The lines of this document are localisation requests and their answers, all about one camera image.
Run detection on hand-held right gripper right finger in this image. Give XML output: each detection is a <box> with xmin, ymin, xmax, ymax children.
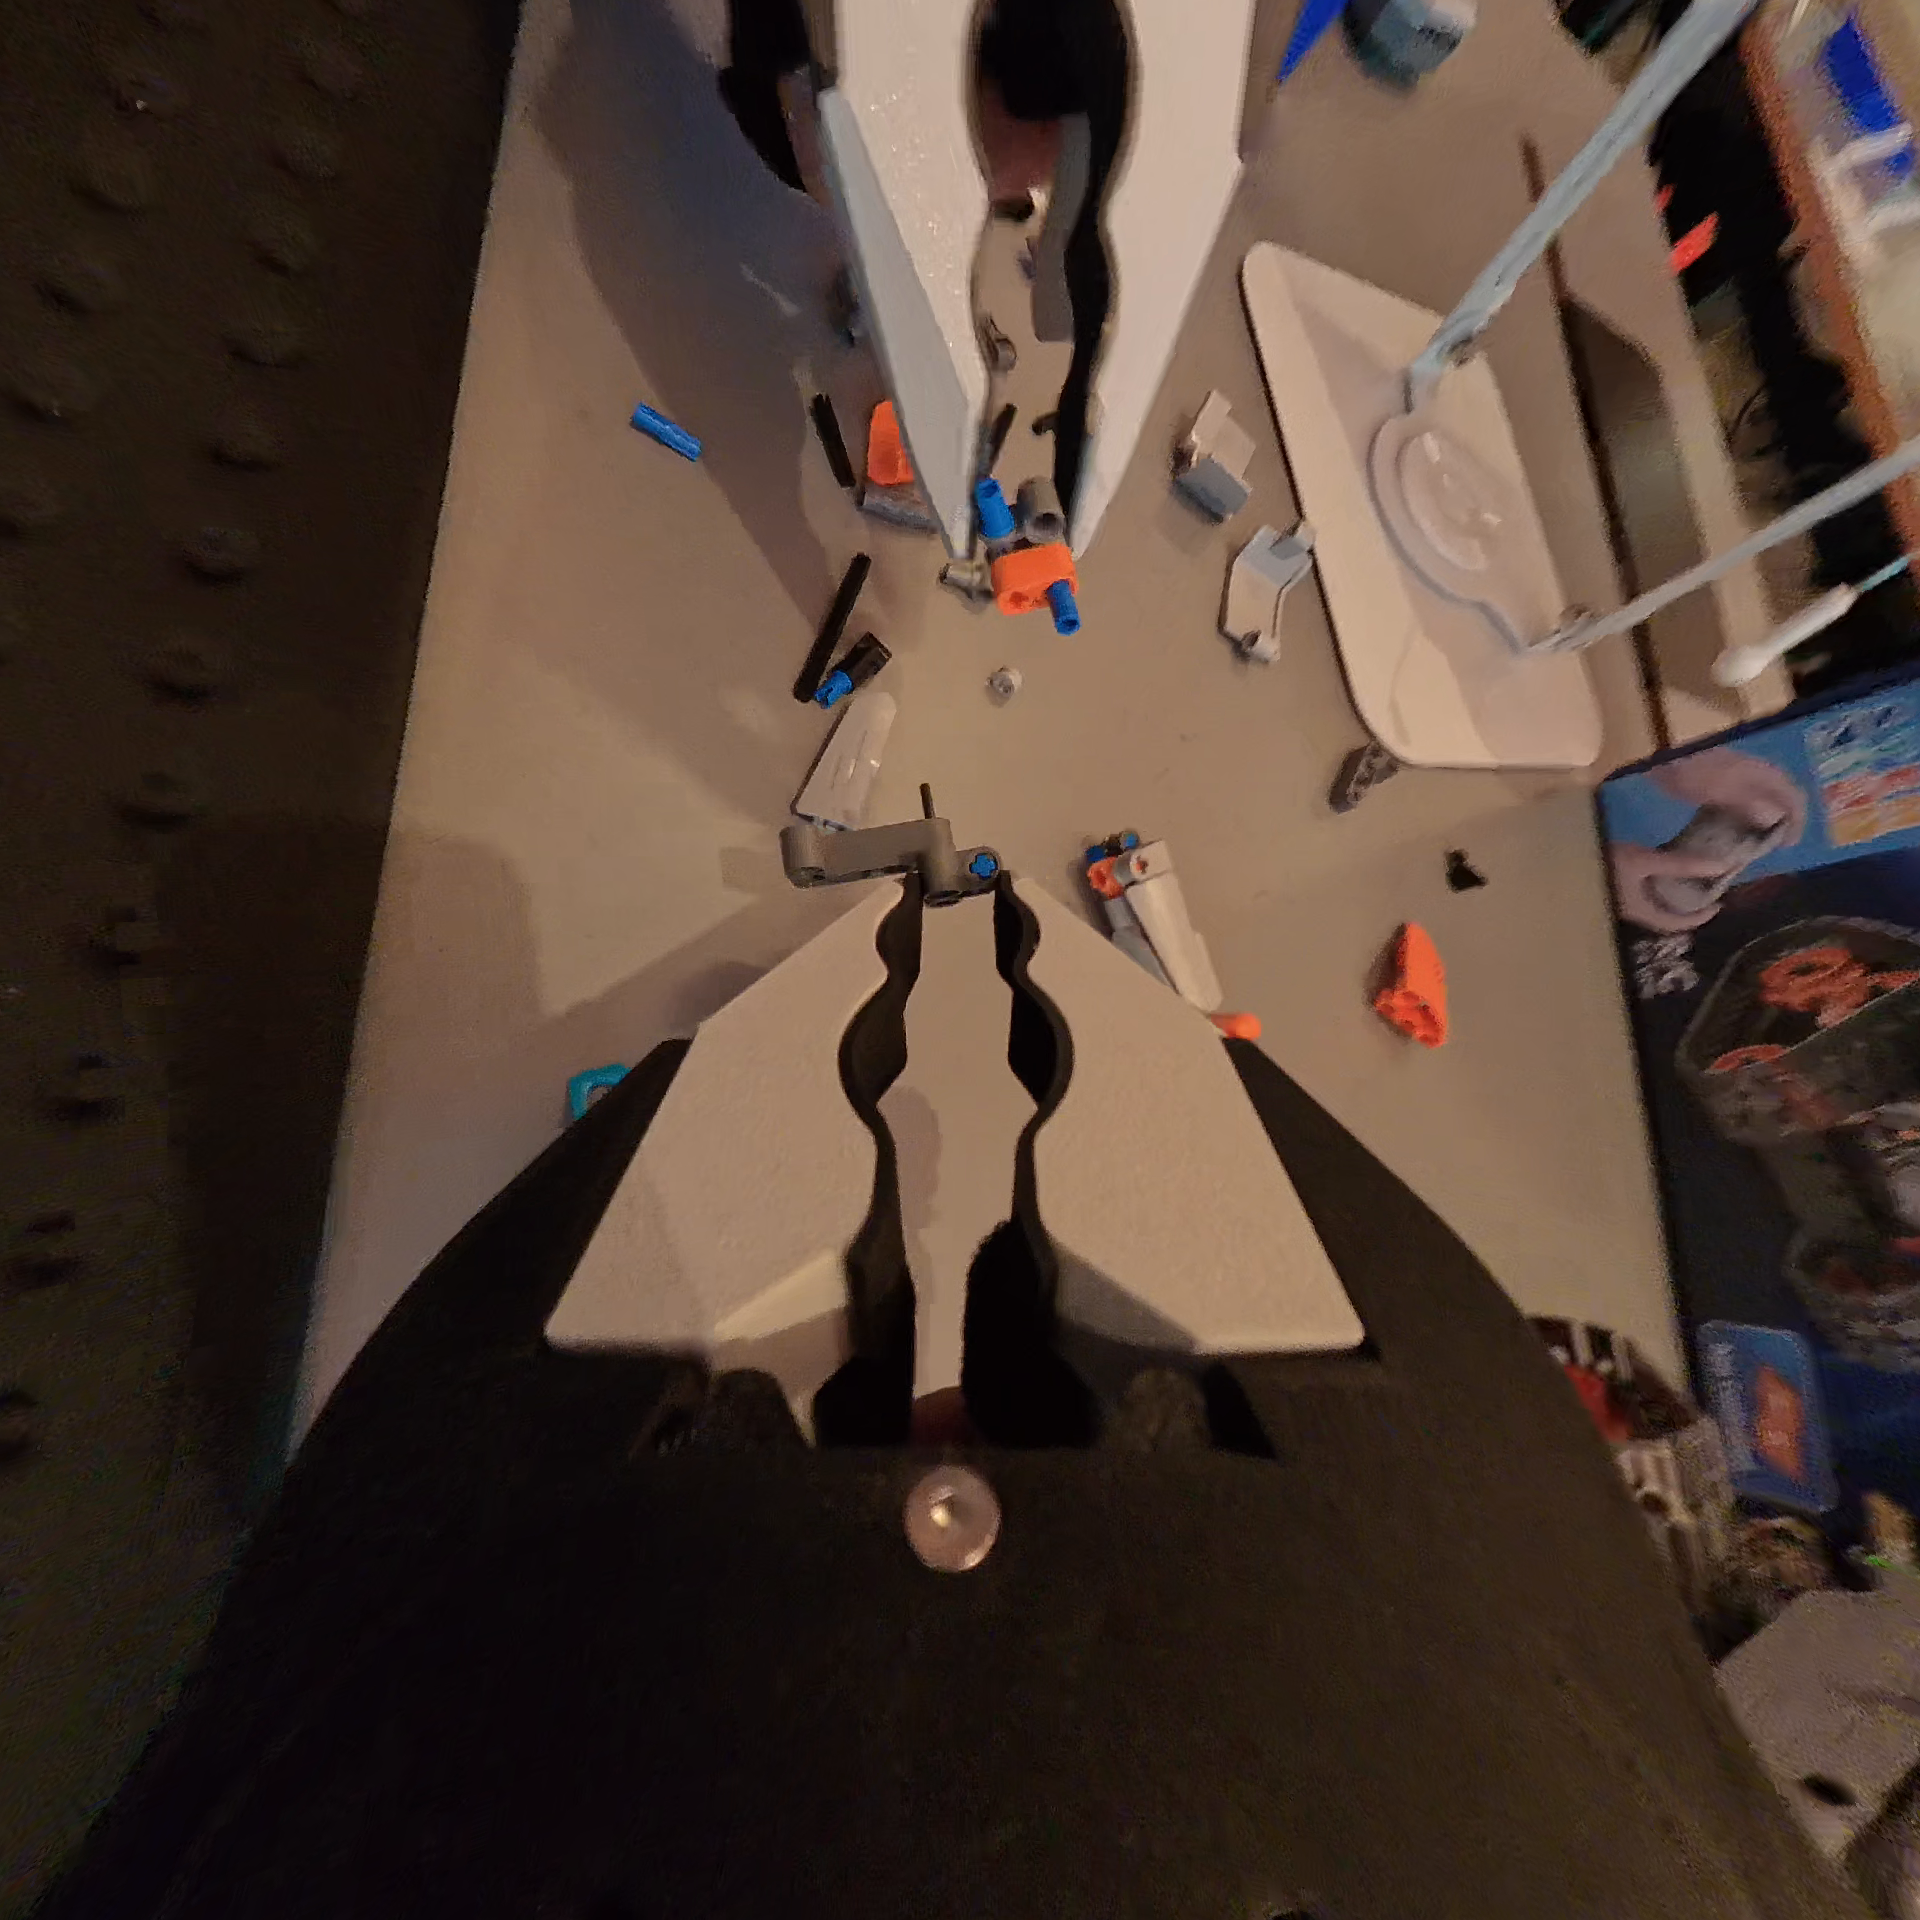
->
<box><xmin>991</xmin><ymin>871</ymin><xmax>1368</xmax><ymax>1400</ymax></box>

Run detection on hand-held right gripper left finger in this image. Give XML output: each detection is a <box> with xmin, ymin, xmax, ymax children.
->
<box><xmin>544</xmin><ymin>872</ymin><xmax>927</xmax><ymax>1431</ymax></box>

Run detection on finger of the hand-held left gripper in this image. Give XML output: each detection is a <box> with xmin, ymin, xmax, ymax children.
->
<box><xmin>814</xmin><ymin>0</ymin><xmax>1001</xmax><ymax>561</ymax></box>
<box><xmin>1026</xmin><ymin>0</ymin><xmax>1258</xmax><ymax>552</ymax></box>

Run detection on dark grey crank liftarm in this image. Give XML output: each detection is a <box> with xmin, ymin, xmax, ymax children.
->
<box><xmin>779</xmin><ymin>784</ymin><xmax>1008</xmax><ymax>911</ymax></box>

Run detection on pale wooden book stand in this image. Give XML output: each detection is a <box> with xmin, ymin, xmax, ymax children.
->
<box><xmin>1239</xmin><ymin>0</ymin><xmax>1920</xmax><ymax>769</ymax></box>

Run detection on grey panel assembly orange ends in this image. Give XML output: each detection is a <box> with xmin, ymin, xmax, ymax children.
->
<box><xmin>1082</xmin><ymin>829</ymin><xmax>1264</xmax><ymax>1040</ymax></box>

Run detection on grey blue angled panel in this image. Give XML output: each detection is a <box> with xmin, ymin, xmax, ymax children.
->
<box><xmin>1169</xmin><ymin>391</ymin><xmax>1257</xmax><ymax>520</ymax></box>

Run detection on orange wedge brick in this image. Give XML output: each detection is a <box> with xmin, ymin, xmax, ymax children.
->
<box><xmin>1368</xmin><ymin>920</ymin><xmax>1451</xmax><ymax>1048</ymax></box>

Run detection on grey curved panel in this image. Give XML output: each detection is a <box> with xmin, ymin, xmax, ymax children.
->
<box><xmin>1217</xmin><ymin>519</ymin><xmax>1320</xmax><ymax>664</ymax></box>

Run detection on long black axle rod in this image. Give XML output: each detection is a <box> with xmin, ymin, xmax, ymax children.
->
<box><xmin>791</xmin><ymin>550</ymin><xmax>875</xmax><ymax>704</ymax></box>

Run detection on white curved panel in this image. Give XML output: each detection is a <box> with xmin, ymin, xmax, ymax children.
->
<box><xmin>791</xmin><ymin>689</ymin><xmax>898</xmax><ymax>832</ymax></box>

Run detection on dark blue toy box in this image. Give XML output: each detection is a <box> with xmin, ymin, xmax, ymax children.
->
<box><xmin>1592</xmin><ymin>660</ymin><xmax>1920</xmax><ymax>1520</ymax></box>

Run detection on metal page holder wire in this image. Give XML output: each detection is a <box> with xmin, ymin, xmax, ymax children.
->
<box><xmin>1714</xmin><ymin>556</ymin><xmax>1920</xmax><ymax>688</ymax></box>

